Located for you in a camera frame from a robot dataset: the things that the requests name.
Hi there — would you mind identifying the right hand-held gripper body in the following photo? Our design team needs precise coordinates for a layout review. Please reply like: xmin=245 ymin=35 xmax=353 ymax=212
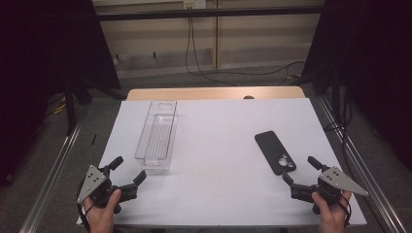
xmin=315 ymin=166 xmax=369 ymax=206

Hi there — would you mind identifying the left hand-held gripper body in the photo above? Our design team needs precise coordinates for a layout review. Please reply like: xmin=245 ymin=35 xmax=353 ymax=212
xmin=76 ymin=164 xmax=123 ymax=215

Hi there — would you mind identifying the black smartphone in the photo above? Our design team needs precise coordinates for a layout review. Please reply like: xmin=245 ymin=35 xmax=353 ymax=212
xmin=254 ymin=130 xmax=297 ymax=177

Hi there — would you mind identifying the person's right hand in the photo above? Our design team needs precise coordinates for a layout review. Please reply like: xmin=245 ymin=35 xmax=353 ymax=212
xmin=311 ymin=190 xmax=353 ymax=233

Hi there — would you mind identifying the person's left hand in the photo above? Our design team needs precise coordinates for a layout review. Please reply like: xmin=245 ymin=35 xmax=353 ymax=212
xmin=84 ymin=189 xmax=123 ymax=233

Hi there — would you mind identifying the clear plastic tray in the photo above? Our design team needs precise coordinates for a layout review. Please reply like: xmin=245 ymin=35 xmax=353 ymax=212
xmin=134 ymin=100 xmax=180 ymax=172

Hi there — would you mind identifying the black stand leg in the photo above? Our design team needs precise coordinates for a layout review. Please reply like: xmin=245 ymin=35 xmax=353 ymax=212
xmin=63 ymin=79 xmax=80 ymax=136

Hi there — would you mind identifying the white board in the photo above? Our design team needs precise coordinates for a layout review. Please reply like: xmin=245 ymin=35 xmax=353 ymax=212
xmin=76 ymin=97 xmax=367 ymax=227

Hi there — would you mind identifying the wooden table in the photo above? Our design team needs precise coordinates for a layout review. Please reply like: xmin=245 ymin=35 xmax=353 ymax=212
xmin=125 ymin=85 xmax=306 ymax=101

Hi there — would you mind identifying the narrow black curtain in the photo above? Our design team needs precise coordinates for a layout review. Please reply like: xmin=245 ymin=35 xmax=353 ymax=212
xmin=301 ymin=0 xmax=412 ymax=171

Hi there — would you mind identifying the wide black curtain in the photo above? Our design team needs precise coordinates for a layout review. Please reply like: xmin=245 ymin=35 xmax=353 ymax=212
xmin=0 ymin=0 xmax=122 ymax=188

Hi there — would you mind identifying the black horizontal bar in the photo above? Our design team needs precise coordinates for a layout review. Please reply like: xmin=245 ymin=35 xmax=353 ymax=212
xmin=95 ymin=5 xmax=325 ymax=22

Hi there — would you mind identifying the aluminium rail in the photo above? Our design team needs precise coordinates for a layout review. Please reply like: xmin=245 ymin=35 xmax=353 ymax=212
xmin=315 ymin=96 xmax=410 ymax=233
xmin=18 ymin=105 xmax=89 ymax=233

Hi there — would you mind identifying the right hand-held gripper cable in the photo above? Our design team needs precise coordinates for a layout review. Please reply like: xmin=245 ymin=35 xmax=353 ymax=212
xmin=338 ymin=193 xmax=354 ymax=228

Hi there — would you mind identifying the hand-held gripper cable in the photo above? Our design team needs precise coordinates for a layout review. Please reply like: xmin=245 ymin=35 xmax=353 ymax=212
xmin=76 ymin=181 xmax=92 ymax=233
xmin=338 ymin=193 xmax=354 ymax=228

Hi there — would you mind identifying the left hand-held gripper cable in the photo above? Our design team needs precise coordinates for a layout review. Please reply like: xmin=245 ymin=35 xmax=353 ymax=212
xmin=76 ymin=181 xmax=92 ymax=233

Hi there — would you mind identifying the bundle of black cables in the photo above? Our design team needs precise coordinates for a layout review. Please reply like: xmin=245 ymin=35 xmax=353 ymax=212
xmin=323 ymin=86 xmax=356 ymax=171

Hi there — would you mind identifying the yellow cable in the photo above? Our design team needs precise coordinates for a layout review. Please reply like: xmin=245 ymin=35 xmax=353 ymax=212
xmin=48 ymin=96 xmax=68 ymax=117

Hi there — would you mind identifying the long black floor cable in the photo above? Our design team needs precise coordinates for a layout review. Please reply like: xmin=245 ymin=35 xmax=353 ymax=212
xmin=185 ymin=17 xmax=306 ymax=79

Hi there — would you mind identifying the short black floor cable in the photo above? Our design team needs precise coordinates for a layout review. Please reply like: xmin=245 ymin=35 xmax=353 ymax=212
xmin=189 ymin=17 xmax=238 ymax=87

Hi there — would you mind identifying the white wall outlet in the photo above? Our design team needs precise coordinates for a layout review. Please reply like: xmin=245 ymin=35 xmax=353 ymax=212
xmin=183 ymin=0 xmax=208 ymax=11

